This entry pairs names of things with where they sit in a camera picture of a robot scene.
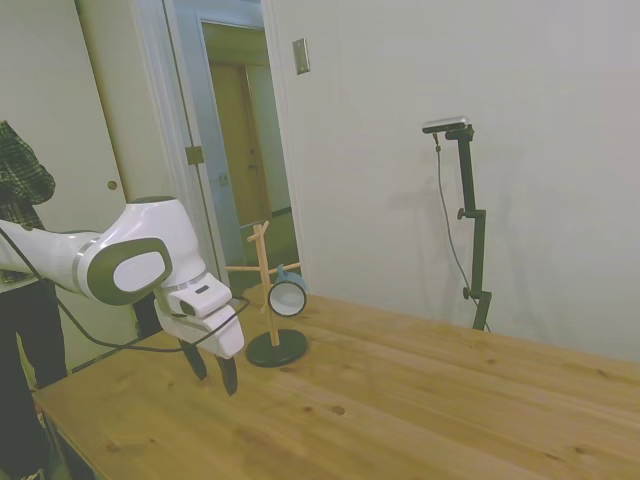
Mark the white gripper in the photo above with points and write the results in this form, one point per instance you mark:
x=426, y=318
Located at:
x=225, y=342

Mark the blue enamel mug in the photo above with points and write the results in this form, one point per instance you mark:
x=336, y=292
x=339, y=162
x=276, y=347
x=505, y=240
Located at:
x=287, y=297

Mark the wooden mug tree black base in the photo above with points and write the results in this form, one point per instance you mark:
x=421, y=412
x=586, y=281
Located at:
x=277, y=352

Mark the black box on floor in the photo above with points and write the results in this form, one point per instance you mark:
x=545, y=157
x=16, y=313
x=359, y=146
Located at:
x=147, y=315

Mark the metal door latch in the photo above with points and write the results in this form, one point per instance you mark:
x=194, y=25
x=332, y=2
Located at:
x=223, y=179

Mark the brass door hinge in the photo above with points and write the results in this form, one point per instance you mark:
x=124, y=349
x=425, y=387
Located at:
x=194, y=155

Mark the brown wooden door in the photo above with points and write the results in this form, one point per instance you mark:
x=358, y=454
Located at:
x=235, y=125

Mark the person in plaid shirt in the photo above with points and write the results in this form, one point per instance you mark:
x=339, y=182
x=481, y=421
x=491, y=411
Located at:
x=20, y=170

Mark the white open door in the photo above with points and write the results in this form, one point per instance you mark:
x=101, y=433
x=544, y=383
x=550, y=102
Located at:
x=135, y=100

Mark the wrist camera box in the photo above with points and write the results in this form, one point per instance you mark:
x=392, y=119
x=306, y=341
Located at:
x=223, y=318

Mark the black camera stand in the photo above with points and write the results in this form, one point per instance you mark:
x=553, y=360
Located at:
x=469, y=175
x=439, y=170

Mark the metal wall switch plate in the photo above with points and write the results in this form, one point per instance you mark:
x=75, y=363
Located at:
x=301, y=56

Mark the grey camera on stand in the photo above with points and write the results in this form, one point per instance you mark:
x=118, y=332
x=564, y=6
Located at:
x=446, y=124

